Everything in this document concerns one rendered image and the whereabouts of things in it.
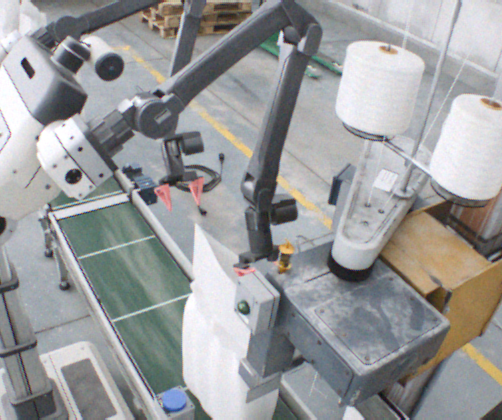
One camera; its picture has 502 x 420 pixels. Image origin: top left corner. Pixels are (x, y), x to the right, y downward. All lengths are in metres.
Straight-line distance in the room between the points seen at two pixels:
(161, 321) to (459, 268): 1.35
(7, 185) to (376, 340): 0.83
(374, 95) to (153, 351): 1.36
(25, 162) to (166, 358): 1.10
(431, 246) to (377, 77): 0.38
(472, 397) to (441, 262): 1.69
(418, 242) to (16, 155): 0.88
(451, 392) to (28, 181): 2.17
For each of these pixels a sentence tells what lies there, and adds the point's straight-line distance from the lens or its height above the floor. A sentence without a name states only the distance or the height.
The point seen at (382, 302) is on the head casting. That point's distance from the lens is 0.99.
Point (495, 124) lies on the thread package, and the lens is 0.92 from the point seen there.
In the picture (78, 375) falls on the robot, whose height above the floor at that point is 0.26.
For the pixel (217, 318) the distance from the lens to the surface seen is 1.59.
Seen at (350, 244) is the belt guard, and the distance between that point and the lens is 0.96.
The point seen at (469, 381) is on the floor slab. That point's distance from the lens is 2.82.
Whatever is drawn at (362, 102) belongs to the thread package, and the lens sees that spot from 1.07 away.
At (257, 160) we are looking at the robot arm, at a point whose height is 1.39.
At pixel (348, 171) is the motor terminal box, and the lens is 1.41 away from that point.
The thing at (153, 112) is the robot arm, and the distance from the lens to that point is 1.04.
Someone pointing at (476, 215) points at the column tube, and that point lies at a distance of 1.23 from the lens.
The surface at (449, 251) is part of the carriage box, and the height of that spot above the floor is 1.33.
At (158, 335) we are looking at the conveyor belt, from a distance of 2.12.
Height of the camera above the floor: 1.99
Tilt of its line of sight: 36 degrees down
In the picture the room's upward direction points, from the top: 8 degrees clockwise
